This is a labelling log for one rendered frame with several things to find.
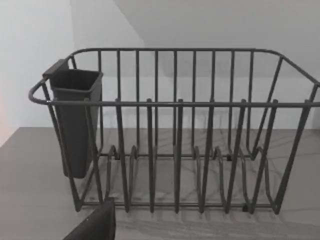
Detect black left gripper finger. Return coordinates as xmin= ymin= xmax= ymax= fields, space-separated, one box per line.
xmin=61 ymin=197 xmax=117 ymax=240

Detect dark grey cutlery holder cup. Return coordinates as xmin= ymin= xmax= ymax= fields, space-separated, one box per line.
xmin=42 ymin=59 xmax=104 ymax=179

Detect dark grey wire dish rack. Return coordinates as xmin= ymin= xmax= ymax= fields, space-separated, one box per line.
xmin=28 ymin=47 xmax=320 ymax=215

